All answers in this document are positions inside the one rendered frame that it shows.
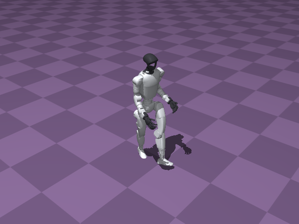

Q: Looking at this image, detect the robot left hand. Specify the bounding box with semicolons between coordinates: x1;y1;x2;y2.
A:
168;97;178;113

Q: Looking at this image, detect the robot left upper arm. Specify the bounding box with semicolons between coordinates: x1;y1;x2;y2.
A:
156;67;164;89

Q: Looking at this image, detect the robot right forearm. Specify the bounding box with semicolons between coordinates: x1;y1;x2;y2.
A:
133;96;145;118

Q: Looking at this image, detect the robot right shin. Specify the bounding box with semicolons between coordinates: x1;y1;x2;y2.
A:
136;130;145;150

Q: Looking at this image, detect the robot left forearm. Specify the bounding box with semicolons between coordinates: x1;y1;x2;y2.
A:
157;86;169;102

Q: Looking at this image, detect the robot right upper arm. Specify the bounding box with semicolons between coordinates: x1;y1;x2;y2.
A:
132;75;143;102

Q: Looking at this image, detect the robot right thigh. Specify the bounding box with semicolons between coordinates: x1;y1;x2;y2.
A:
134;110;146;137

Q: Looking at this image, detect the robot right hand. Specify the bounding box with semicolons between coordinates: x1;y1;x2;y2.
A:
143;112;157;130

